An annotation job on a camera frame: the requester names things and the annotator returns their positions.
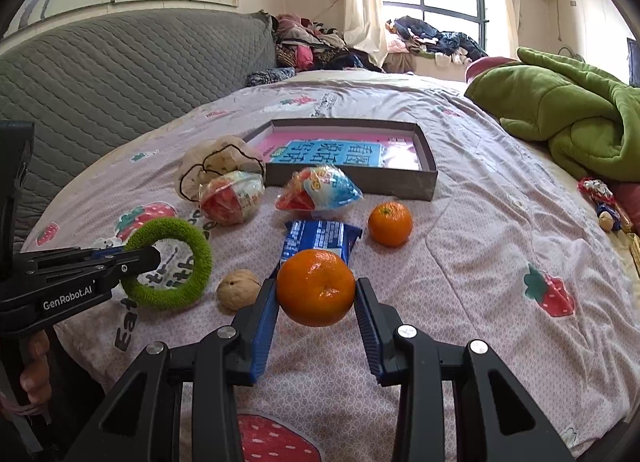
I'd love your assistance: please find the brown walnut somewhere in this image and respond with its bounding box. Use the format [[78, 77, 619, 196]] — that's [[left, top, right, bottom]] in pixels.
[[216, 269, 262, 312]]

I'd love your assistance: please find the orange tangerine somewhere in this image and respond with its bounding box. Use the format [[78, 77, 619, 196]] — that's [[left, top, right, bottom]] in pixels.
[[277, 248, 356, 326], [368, 201, 413, 248]]

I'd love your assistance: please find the blue snack packet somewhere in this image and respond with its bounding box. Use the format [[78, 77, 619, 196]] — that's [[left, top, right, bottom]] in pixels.
[[280, 220, 362, 265]]

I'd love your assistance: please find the green fuzzy ring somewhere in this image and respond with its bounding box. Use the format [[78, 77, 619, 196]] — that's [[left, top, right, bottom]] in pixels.
[[120, 216, 214, 312]]

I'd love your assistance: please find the red toy egg package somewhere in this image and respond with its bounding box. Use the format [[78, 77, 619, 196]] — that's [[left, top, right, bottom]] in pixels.
[[198, 170, 265, 226]]

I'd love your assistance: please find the blue toy egg package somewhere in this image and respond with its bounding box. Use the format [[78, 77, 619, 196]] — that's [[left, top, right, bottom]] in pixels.
[[274, 165, 363, 218]]

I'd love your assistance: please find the beige mesh drawstring bag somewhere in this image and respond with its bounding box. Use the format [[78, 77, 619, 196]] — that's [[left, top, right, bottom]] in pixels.
[[175, 135, 266, 202]]

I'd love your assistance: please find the left hand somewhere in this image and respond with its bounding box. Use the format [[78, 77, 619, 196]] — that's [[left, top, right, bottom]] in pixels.
[[20, 331, 52, 414]]

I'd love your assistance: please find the pink strawberry bed sheet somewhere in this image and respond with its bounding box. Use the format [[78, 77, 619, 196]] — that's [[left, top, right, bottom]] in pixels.
[[23, 73, 639, 461]]

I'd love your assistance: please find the grey cardboard box tray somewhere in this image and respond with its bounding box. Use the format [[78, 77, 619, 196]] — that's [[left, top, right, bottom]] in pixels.
[[242, 117, 440, 202]]

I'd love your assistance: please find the pink blue book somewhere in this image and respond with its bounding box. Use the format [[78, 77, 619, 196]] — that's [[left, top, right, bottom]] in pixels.
[[254, 132, 422, 170]]

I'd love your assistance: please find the grey quilted headboard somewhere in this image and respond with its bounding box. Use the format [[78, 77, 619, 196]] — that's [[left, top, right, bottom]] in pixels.
[[1, 9, 276, 248]]

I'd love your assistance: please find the red foil candy wrapper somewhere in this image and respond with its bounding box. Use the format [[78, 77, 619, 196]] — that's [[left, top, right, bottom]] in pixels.
[[577, 177, 616, 208]]

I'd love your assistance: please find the yellow snack bar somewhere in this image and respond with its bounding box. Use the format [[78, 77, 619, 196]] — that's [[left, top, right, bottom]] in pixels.
[[626, 232, 640, 276]]

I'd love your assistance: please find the pink pillow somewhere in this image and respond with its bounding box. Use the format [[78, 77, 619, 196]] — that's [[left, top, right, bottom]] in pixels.
[[464, 56, 518, 84]]

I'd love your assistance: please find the clothes pile by headboard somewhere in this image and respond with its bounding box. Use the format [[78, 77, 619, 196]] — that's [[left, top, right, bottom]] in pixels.
[[246, 14, 383, 87]]

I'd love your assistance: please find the clothes pile on windowsill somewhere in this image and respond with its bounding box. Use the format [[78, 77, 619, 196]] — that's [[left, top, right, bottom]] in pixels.
[[385, 17, 488, 68]]

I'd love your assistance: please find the green fleece blanket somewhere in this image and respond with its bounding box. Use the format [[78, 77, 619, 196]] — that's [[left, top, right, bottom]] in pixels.
[[465, 47, 639, 182]]

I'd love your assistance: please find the black wall television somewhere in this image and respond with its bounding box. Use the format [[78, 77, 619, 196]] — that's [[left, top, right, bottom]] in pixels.
[[627, 38, 640, 87]]

